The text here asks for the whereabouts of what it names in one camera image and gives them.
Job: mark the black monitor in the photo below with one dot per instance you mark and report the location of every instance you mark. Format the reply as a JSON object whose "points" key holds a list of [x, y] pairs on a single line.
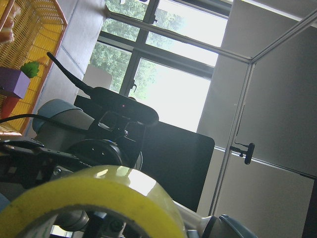
{"points": [[176, 158]]}

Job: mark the toy croissant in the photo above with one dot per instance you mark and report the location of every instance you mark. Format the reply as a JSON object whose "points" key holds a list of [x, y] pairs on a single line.
{"points": [[8, 12]]}

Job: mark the purple foam cube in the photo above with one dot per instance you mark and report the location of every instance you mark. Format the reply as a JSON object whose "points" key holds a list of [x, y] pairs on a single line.
{"points": [[13, 82]]}

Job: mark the yellow plastic basket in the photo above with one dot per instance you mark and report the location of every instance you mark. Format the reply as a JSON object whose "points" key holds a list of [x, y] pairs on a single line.
{"points": [[38, 29]]}

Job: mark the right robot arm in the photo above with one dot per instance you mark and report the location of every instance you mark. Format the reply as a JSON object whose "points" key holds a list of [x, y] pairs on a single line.
{"points": [[58, 125]]}

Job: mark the yellow tape roll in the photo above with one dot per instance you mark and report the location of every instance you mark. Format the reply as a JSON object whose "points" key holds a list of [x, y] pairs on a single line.
{"points": [[126, 193]]}

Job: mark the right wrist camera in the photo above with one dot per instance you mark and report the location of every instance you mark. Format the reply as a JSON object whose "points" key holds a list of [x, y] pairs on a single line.
{"points": [[128, 106]]}

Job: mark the orange toy carrot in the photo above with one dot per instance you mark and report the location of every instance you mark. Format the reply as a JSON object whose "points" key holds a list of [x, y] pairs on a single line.
{"points": [[31, 70]]}

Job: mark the black frame mounted camera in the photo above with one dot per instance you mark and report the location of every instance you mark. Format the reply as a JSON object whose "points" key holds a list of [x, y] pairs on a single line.
{"points": [[248, 154]]}

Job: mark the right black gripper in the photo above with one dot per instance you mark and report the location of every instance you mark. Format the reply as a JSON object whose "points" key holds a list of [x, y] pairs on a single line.
{"points": [[30, 163]]}

